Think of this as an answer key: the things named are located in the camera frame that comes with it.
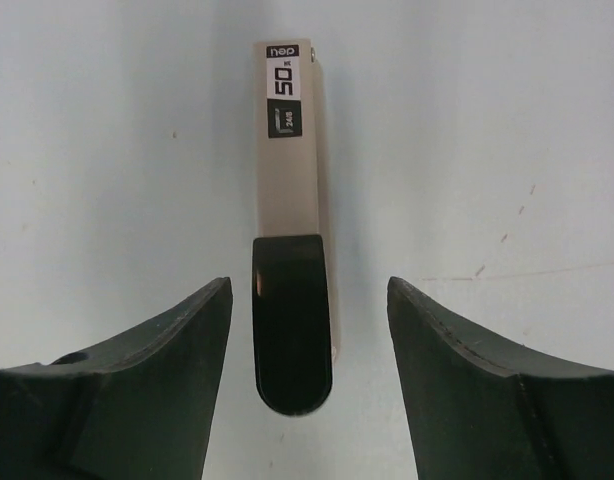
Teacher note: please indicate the beige black handled stapler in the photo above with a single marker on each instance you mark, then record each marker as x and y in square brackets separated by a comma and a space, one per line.
[293, 287]

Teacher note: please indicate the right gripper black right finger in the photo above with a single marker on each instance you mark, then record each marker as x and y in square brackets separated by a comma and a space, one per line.
[480, 406]

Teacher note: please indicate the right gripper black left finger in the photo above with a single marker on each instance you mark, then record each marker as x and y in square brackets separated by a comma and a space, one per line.
[138, 405]

